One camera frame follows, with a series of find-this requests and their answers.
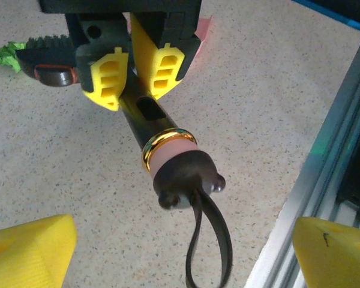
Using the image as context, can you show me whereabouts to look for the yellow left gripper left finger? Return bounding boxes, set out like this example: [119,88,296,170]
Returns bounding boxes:
[0,214,78,288]

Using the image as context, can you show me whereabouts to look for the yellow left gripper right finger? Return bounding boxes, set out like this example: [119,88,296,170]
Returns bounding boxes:
[292,216,360,288]

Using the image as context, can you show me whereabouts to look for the pink plastic dustpan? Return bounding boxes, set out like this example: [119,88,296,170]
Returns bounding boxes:
[196,16,214,56]

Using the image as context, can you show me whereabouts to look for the black hand brush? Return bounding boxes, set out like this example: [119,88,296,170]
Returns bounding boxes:
[15,35,234,288]

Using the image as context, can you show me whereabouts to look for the green crumpled paper scrap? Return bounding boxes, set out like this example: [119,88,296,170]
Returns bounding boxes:
[0,41,28,74]

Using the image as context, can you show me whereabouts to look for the aluminium frame rail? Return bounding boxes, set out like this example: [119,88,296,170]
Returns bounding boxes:
[244,41,360,288]

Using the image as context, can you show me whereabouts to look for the blue frame edge strip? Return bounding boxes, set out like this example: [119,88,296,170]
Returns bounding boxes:
[290,0,360,47]

